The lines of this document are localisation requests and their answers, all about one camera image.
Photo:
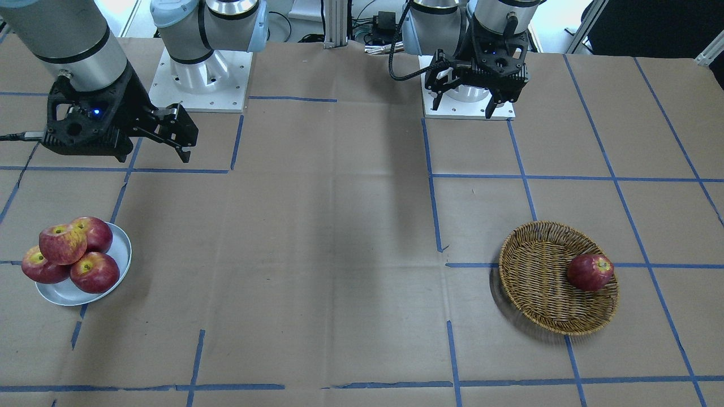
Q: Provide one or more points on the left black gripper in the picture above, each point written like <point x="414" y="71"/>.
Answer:
<point x="440" y="74"/>

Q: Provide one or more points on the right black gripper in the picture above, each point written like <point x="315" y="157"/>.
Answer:
<point x="131" y="105"/>

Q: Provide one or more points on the red yellow apple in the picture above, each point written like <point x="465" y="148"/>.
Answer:
<point x="62" y="244"/>

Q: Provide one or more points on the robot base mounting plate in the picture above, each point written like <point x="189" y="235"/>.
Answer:
<point x="463" y="102"/>

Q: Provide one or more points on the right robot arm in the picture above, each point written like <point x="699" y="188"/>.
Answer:
<point x="93" y="40"/>

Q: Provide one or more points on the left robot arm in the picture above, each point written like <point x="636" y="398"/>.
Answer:
<point x="471" y="55"/>

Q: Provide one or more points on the red apple on plate front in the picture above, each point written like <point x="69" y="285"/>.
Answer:
<point x="98" y="234"/>

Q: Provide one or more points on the red apple on plate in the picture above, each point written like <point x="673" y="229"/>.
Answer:
<point x="95" y="273"/>
<point x="36" y="267"/>
<point x="98" y="234"/>

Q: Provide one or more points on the woven wicker basket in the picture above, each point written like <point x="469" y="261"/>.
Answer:
<point x="533" y="265"/>

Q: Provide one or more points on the light blue plate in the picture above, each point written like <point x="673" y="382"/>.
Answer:
<point x="66" y="293"/>

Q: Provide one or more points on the dark red apple in basket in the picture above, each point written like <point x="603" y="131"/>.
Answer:
<point x="590" y="272"/>

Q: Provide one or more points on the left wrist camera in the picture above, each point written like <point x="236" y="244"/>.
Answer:
<point x="501" y="54"/>

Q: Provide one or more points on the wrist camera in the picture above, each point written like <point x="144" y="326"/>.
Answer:
<point x="501" y="54"/>
<point x="83" y="122"/>

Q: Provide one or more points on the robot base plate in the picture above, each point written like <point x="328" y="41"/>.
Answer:
<point x="217" y="84"/>

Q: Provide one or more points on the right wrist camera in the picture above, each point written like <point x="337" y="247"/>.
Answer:
<point x="83" y="122"/>

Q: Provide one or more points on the aluminium frame post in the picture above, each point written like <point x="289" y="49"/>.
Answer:
<point x="336" y="18"/>

